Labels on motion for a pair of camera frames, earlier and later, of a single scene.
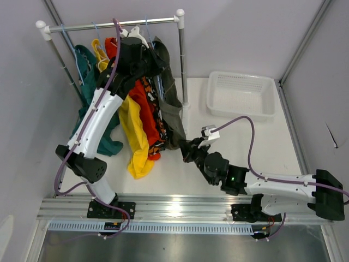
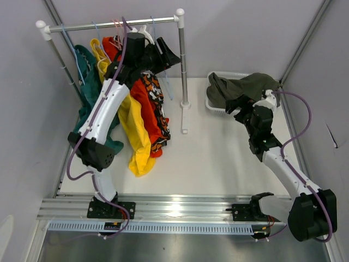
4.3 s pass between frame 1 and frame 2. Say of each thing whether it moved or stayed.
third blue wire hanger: stayed
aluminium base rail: stayed
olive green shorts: moved
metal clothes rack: stayed
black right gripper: moved
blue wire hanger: moved
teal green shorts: stayed
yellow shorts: stayed
